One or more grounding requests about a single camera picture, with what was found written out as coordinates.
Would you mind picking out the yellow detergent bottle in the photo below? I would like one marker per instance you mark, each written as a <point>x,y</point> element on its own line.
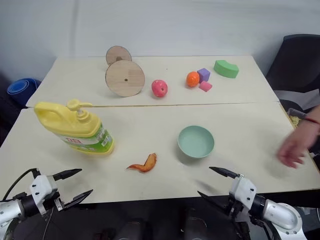
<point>75,127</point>

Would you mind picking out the blue rolled foam mat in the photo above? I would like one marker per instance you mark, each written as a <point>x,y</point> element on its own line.
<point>21,90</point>

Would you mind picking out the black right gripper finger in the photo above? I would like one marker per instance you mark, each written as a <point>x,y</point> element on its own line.
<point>212,201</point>
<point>223,172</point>

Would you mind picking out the teal green bowl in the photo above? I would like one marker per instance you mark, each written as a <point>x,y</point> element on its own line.
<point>196,141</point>

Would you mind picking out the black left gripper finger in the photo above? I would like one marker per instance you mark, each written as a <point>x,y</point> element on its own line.
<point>68,173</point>
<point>78,197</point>

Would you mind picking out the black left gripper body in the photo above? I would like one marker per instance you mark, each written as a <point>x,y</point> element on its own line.
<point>58,201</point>

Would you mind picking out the black chair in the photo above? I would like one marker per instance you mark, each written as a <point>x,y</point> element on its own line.
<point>295,67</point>

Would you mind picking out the pink toy apple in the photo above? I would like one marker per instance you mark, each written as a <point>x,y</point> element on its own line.
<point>159,88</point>

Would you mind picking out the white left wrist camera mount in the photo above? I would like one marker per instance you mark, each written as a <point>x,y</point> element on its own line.
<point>41,187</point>

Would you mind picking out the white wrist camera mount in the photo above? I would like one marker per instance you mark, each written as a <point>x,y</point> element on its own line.
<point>243,188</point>
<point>41,187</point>

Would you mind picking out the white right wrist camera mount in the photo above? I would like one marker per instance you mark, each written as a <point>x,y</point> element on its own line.
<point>243,188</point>

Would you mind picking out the wooden two-disc spool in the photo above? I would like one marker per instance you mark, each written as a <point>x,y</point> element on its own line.
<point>125,78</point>

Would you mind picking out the person's bare hand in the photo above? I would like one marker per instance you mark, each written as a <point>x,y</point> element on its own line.
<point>296,147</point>

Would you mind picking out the green curved foam block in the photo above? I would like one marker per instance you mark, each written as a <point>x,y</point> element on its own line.
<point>226,69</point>

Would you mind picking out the orange shrimp toy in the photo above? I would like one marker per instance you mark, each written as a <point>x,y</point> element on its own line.
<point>146,164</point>

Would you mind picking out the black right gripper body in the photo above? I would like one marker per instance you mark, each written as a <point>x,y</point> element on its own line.
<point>235,208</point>

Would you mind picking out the pink foam block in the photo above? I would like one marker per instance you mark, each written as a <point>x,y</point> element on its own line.
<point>205,86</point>

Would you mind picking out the orange toy fruit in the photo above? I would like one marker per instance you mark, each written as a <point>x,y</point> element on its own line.
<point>192,79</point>

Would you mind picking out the person's bare forearm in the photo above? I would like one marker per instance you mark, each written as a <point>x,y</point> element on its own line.
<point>313,117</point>

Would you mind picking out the purple foam cube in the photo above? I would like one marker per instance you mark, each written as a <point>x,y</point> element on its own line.
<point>204,74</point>

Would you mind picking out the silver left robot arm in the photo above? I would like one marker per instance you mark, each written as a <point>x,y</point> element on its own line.
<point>11,207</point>

